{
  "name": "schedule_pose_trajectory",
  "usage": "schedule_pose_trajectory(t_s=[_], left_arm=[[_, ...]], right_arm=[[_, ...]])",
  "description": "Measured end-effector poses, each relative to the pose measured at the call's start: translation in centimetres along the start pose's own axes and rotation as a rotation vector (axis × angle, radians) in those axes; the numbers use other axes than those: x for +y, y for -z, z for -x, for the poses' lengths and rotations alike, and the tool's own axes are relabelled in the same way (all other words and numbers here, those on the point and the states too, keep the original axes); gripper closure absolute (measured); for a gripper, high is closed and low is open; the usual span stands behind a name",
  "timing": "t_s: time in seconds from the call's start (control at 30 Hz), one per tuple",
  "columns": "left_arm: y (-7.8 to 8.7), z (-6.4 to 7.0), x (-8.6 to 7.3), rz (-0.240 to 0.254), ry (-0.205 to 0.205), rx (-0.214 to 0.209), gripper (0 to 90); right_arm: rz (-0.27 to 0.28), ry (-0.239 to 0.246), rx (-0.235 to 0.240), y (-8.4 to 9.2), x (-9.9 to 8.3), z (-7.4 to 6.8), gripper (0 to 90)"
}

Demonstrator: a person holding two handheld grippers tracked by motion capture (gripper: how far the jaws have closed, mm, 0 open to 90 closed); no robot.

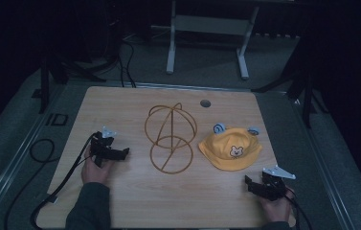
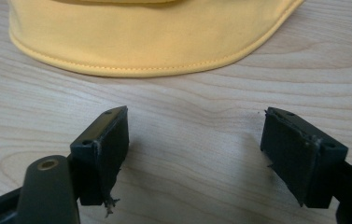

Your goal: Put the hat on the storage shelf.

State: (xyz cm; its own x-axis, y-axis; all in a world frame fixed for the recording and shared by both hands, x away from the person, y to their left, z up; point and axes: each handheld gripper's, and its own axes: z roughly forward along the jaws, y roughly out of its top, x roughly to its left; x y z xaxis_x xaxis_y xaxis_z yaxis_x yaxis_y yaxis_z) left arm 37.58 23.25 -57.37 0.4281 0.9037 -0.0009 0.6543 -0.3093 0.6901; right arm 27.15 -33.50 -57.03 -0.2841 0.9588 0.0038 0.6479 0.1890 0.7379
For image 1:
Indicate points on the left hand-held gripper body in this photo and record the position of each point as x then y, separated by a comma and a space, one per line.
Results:
102, 147

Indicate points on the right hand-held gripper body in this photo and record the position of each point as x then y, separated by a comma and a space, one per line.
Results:
274, 187

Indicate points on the person's right hand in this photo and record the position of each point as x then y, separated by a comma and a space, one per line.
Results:
278, 209

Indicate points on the person's left hand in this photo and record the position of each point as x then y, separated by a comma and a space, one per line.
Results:
94, 174

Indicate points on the yellow bear bucket hat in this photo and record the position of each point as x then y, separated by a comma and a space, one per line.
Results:
229, 145

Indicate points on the black tripod stand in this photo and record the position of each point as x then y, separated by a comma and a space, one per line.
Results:
44, 86
307, 102

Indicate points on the metal floor rail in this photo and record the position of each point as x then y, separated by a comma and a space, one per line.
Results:
325, 166
12, 166

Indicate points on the white metal table frame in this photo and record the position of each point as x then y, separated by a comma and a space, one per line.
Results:
213, 25

